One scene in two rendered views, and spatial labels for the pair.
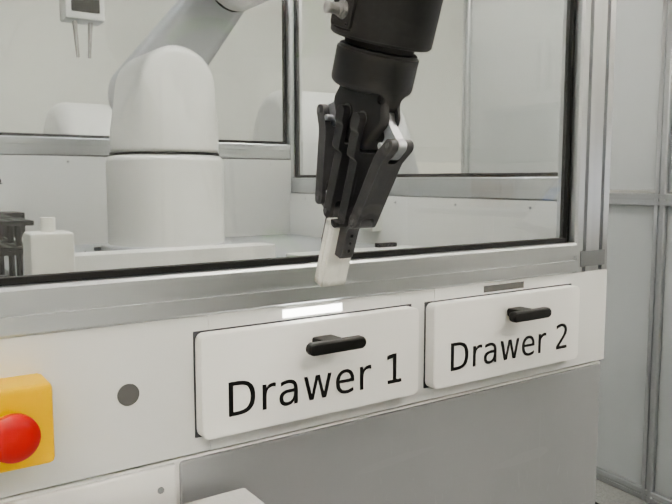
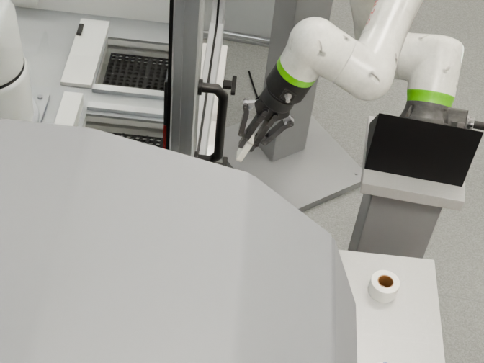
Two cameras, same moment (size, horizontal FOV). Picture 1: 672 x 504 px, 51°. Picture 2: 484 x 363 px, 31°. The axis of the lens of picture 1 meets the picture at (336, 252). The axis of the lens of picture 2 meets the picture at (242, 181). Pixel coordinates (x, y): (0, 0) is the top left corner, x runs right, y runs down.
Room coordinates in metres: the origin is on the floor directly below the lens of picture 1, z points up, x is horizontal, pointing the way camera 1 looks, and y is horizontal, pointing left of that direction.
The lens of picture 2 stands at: (-0.09, 1.21, 2.45)
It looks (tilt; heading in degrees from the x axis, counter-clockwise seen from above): 47 degrees down; 303
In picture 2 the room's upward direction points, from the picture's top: 7 degrees clockwise
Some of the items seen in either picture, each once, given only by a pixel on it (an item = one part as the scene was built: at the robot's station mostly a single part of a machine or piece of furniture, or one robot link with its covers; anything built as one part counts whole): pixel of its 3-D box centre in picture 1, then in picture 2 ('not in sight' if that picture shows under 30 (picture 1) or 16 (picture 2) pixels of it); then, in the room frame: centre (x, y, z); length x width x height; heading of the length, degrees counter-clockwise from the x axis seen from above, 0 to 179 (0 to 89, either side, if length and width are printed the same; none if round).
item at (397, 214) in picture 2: not in sight; (387, 241); (0.47, -0.52, 0.38); 0.30 x 0.30 x 0.76; 29
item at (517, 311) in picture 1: (523, 313); (229, 84); (0.95, -0.25, 0.91); 0.07 x 0.04 x 0.01; 124
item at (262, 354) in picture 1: (317, 366); (207, 175); (0.79, 0.02, 0.87); 0.29 x 0.02 x 0.11; 124
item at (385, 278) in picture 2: not in sight; (384, 286); (0.30, -0.06, 0.78); 0.07 x 0.07 x 0.04
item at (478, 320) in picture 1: (507, 332); (218, 92); (0.97, -0.24, 0.87); 0.29 x 0.02 x 0.11; 124
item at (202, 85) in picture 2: not in sight; (210, 125); (0.54, 0.37, 1.45); 0.05 x 0.03 x 0.19; 34
